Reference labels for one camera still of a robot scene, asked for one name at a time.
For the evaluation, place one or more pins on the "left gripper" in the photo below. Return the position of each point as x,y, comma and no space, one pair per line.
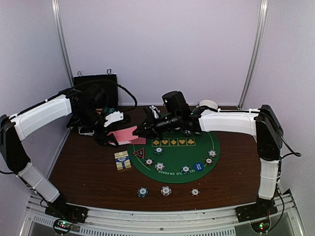
102,139

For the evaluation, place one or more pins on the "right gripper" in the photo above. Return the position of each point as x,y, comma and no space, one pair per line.
150,127

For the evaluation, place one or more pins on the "red card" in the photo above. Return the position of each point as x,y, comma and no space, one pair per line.
138,141

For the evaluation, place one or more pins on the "red playing card deck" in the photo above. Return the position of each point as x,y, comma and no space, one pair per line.
124,136

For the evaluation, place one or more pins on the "blue tan chip stack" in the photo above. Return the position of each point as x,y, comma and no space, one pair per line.
166,190

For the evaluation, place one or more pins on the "green blue chip stack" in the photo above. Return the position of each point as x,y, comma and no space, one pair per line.
142,192

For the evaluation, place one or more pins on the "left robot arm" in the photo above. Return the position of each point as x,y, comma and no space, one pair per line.
29,137

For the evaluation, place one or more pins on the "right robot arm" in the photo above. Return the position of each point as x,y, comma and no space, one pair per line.
260,123

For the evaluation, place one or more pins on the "teal chip row in case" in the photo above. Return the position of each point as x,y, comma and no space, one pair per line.
108,110

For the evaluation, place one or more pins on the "black red triangle token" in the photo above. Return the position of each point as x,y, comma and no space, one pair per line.
139,153

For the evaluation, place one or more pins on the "green round poker mat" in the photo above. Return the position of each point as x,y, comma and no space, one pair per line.
178,150

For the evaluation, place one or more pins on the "black poker chip case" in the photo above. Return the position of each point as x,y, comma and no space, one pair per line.
96,81

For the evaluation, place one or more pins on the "gold card deck box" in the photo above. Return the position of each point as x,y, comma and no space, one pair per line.
122,160

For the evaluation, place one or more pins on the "white ceramic upper bowl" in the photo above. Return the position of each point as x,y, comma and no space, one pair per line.
208,103

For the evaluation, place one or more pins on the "blue round blind button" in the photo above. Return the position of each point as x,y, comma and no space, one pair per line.
198,166

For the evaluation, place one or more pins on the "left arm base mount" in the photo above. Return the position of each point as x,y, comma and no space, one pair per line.
76,214

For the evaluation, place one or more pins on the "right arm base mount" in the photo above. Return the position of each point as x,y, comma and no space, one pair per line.
253,212

